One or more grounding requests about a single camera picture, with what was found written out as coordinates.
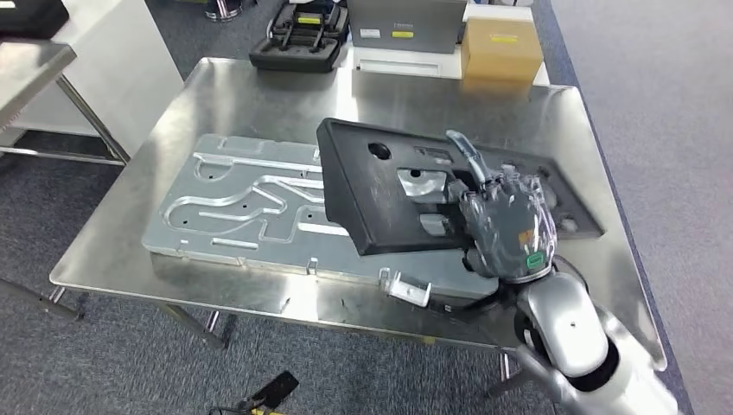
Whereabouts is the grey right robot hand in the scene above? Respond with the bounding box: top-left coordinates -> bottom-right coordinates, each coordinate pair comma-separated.
445,130 -> 559,284

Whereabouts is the black plastic plate frame part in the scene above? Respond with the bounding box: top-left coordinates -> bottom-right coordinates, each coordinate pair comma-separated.
316,117 -> 605,257

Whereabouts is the stainless steel workbench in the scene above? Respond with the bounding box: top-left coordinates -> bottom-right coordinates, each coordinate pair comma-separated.
48,55 -> 668,399

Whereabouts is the brown cardboard box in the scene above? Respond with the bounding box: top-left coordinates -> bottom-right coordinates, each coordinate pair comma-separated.
461,16 -> 545,82

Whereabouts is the grey box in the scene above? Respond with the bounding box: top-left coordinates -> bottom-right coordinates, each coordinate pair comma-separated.
346,0 -> 468,55

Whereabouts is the black foam case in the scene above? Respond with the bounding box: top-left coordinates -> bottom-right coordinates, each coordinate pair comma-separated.
249,0 -> 350,73

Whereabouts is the stamped sheet metal panel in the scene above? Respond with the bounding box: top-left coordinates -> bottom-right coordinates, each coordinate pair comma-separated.
141,133 -> 500,302

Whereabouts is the chrome stand base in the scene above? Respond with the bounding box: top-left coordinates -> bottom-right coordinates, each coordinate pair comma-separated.
205,0 -> 245,22

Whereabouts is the white cabinet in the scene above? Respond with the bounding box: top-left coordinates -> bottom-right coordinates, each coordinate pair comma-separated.
0,0 -> 184,158

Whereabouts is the black right wrist camera bracket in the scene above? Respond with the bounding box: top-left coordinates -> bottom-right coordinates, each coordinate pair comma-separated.
424,286 -> 517,322

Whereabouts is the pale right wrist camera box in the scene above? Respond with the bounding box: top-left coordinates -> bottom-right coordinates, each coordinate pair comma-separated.
379,267 -> 433,309

